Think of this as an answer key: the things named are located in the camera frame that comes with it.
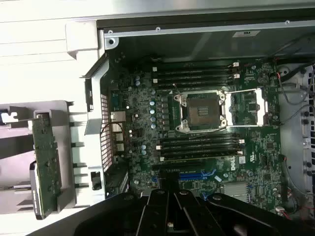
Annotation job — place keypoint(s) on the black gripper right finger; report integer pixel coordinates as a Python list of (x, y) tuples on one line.
[(246, 216)]

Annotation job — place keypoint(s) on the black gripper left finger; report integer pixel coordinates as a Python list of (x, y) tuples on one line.
[(103, 216)]

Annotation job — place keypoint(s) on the silver chipset heatsink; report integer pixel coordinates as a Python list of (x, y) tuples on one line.
[(235, 189)]

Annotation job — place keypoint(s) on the blue expansion slot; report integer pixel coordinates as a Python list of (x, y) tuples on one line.
[(197, 175)]

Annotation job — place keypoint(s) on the green motherboard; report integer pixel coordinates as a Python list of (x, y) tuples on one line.
[(261, 137)]

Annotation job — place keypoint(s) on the long black expansion slot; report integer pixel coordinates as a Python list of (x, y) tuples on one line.
[(177, 166)]

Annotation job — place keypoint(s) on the silver socket cover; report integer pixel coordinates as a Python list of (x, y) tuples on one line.
[(229, 115)]

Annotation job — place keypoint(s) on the CPU socket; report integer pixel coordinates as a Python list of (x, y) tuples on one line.
[(201, 110)]

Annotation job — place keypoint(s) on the grey parts rack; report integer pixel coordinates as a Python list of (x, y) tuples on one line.
[(14, 137)]

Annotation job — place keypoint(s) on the black open PC case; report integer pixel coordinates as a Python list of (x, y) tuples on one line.
[(197, 41)]

